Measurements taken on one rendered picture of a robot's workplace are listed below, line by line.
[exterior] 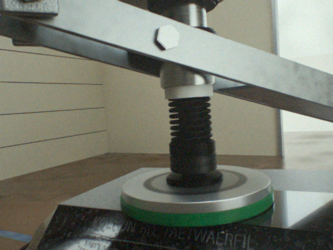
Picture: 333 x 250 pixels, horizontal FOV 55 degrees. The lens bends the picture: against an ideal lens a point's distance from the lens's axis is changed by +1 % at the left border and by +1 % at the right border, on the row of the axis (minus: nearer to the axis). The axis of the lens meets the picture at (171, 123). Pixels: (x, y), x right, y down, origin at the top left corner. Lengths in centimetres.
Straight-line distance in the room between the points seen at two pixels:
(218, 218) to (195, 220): 3
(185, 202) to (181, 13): 24
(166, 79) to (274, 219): 22
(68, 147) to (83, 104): 93
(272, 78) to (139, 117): 616
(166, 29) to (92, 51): 14
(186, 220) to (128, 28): 23
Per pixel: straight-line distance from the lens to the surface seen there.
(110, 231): 46
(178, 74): 43
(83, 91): 673
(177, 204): 38
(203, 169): 44
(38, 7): 35
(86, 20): 37
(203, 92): 44
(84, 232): 48
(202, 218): 38
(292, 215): 42
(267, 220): 40
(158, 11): 48
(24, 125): 581
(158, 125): 635
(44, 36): 48
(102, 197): 53
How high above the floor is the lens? 99
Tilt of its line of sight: 4 degrees down
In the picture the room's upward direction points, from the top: 4 degrees counter-clockwise
